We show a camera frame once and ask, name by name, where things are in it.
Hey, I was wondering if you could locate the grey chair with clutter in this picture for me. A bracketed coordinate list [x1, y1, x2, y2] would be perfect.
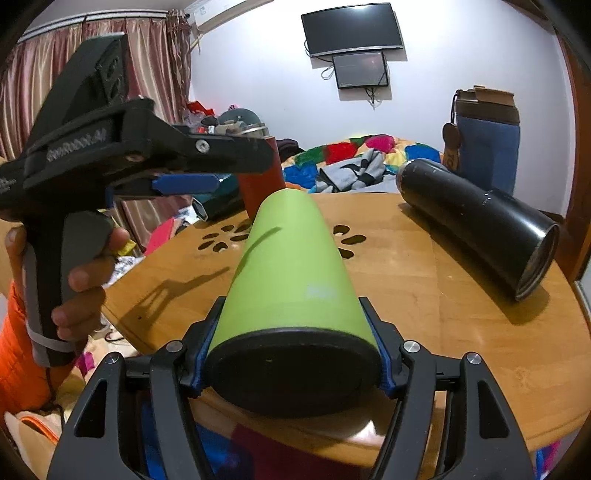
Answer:
[185, 101, 270, 138]

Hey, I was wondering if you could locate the person's left hand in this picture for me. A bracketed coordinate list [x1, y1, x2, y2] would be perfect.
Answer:
[4, 224, 131, 342]

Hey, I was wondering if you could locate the pink striped curtain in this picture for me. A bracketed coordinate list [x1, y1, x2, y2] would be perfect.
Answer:
[1, 32, 166, 250]

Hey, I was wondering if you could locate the black wall television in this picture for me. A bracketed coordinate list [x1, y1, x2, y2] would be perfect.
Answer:
[301, 2, 404, 57]

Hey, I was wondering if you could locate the small framed wall screen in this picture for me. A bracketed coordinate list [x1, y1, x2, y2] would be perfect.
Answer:
[332, 52, 389, 89]

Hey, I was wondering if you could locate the orange jacket sleeve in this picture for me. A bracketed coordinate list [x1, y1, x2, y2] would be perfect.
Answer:
[0, 281, 74, 420]

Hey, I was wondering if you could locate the red thermos steel rim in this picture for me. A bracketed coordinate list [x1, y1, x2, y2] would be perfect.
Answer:
[215, 121, 286, 221]

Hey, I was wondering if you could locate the green bottle with clear neck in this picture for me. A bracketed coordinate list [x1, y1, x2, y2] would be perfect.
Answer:
[204, 189, 381, 418]

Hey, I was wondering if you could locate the blue bottle with brown lid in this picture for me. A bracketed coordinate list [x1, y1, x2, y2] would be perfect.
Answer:
[442, 85, 521, 195]

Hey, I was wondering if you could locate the black thermos lying down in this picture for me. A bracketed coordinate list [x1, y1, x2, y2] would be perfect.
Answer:
[396, 159, 560, 301]

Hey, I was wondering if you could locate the grey black striped garment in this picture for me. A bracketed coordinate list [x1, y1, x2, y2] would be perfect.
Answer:
[312, 149, 399, 194]

